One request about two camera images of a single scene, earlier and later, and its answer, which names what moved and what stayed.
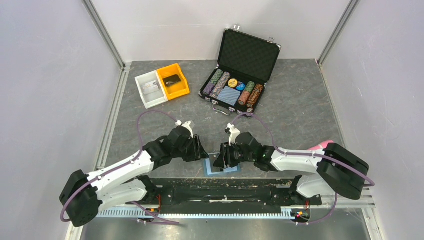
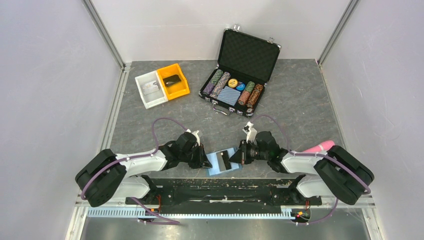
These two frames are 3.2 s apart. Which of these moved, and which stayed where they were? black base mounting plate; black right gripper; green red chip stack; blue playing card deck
Moved: black right gripper
Stayed: black base mounting plate; green red chip stack; blue playing card deck
